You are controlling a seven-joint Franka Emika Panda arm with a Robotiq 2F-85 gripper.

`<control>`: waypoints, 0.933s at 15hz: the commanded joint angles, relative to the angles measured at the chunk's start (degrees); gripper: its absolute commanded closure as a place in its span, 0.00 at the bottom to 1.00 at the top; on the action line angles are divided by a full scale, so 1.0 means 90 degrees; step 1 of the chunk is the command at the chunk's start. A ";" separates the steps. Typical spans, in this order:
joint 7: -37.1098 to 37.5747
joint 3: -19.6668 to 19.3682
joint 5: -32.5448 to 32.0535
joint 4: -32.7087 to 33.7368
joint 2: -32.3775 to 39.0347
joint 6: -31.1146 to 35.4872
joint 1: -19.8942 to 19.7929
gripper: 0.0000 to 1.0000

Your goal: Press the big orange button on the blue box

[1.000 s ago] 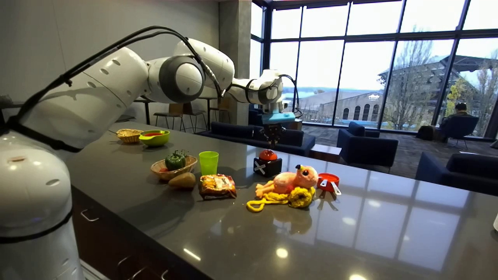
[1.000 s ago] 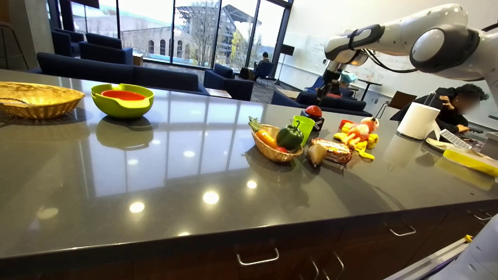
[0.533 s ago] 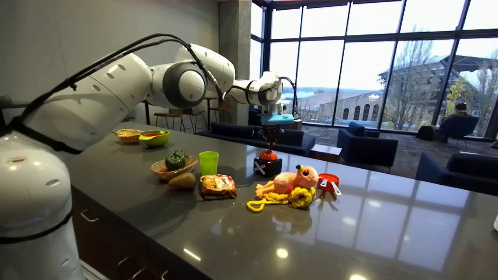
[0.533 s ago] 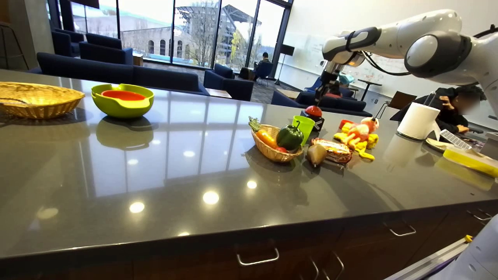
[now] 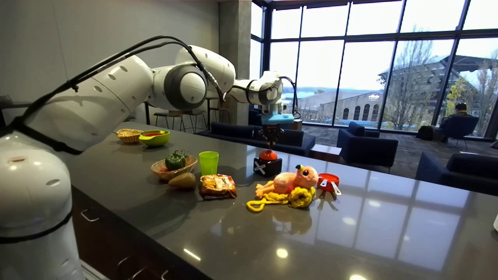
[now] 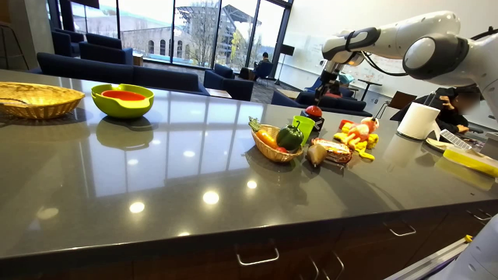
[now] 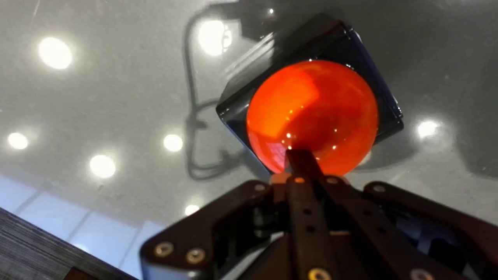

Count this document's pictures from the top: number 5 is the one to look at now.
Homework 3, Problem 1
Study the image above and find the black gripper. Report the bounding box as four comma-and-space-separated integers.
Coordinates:
259, 113, 286, 152

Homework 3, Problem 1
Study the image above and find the big orange button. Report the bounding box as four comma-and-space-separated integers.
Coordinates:
258, 148, 278, 164

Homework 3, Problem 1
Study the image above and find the dark box with white cross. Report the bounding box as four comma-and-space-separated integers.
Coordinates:
252, 156, 283, 180

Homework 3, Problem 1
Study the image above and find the dark blue sofa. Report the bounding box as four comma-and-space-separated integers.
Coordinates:
199, 122, 317, 158

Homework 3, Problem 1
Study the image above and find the orange yellow plush toy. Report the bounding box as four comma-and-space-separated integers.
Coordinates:
244, 164, 320, 214

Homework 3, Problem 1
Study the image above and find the low coffee table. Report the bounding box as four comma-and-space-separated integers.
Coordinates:
309, 144, 344, 164

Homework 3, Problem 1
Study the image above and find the green plastic cup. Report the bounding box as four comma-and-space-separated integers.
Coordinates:
197, 150, 221, 176

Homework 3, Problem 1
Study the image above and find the blue armchair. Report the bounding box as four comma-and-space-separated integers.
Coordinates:
336, 122, 400, 170

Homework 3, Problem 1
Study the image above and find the brown pear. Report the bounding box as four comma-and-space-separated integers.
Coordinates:
166, 172, 197, 192

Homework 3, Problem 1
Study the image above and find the green bell pepper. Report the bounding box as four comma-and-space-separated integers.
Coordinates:
163, 150, 188, 172

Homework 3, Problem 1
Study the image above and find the wicker bowl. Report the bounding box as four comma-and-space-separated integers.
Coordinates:
149, 155, 199, 184

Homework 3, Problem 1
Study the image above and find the green bowl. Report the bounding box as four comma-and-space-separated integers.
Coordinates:
137, 130, 171, 150

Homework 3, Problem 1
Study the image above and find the yellow bowl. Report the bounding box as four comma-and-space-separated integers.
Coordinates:
113, 128, 144, 147

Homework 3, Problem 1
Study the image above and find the seated person in chair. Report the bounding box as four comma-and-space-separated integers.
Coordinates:
438, 102, 480, 144

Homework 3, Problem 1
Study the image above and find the dark blue lounge chair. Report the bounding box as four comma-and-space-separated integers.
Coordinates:
414, 152, 498, 198

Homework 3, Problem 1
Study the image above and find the red measuring cup white handle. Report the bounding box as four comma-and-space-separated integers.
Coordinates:
316, 172, 344, 201

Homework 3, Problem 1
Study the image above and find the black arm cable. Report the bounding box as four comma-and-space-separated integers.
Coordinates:
7, 35, 230, 138

